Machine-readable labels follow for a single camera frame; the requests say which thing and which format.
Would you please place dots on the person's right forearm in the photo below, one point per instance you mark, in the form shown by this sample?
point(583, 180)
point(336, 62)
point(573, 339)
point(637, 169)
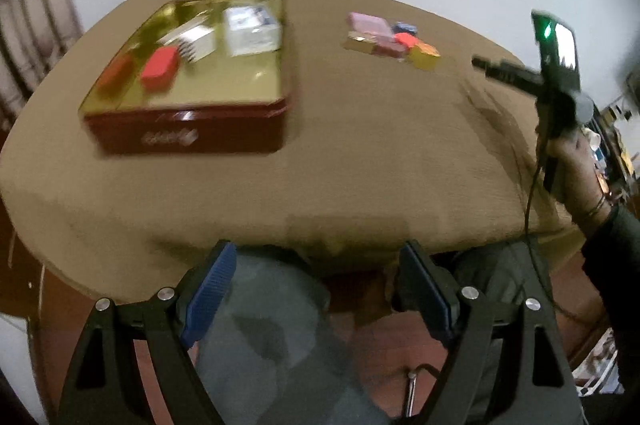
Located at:
point(617, 285)

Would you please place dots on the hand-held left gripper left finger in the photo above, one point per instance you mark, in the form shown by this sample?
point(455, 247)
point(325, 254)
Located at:
point(210, 295)

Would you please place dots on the person's right hand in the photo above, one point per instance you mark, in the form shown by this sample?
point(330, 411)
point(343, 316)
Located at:
point(575, 175)

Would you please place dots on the brown gold box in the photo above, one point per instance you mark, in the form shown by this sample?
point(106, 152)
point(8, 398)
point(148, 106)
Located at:
point(358, 43)

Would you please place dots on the orange small box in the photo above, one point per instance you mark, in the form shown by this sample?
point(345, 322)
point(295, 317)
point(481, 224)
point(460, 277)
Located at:
point(405, 40)

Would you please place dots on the brown tablecloth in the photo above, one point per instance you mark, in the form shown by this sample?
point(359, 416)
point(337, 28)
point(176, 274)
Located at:
point(380, 145)

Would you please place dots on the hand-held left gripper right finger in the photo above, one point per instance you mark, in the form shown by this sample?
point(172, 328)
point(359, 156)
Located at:
point(431, 300)

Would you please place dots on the striped curtain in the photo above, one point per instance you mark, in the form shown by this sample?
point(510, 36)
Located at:
point(30, 35)

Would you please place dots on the metal chair part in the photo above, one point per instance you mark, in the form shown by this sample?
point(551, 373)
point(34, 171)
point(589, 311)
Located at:
point(412, 387)

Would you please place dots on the yellow small box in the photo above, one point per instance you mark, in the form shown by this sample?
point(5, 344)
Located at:
point(425, 55)

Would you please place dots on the person's left leg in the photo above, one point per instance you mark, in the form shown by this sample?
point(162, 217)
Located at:
point(280, 335)

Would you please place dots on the red small box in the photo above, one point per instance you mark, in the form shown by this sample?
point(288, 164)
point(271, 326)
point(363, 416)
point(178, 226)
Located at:
point(160, 67)

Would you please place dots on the orange-red flat box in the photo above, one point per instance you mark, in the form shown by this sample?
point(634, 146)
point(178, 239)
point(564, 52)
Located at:
point(115, 76)

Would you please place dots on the white striped box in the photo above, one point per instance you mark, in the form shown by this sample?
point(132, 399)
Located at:
point(192, 39)

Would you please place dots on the dark pink box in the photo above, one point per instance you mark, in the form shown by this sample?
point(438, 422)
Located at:
point(388, 49)

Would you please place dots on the cluttered shelf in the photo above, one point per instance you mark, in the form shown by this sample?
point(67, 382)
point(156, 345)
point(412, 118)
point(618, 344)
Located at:
point(617, 130)

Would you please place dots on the red and gold tin box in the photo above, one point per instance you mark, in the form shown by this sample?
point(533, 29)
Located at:
point(200, 125)

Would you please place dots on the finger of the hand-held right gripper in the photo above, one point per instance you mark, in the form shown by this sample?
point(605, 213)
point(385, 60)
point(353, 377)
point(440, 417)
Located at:
point(505, 71)

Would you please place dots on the white and blue box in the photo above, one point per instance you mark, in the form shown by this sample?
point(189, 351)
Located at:
point(250, 29)

